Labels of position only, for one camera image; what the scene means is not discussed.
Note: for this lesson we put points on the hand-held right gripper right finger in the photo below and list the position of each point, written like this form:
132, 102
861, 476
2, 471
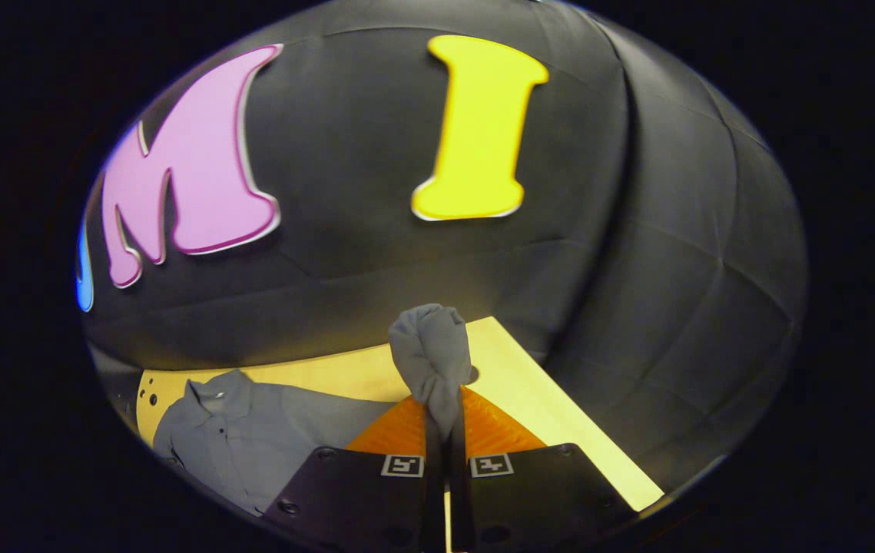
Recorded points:
459, 499

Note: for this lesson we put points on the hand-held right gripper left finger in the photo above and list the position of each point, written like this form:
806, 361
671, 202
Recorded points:
434, 499

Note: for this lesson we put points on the grey collared shirt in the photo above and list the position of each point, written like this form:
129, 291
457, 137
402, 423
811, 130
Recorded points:
253, 438

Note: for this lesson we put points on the black backdrop cloth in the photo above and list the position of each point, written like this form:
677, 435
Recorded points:
345, 269

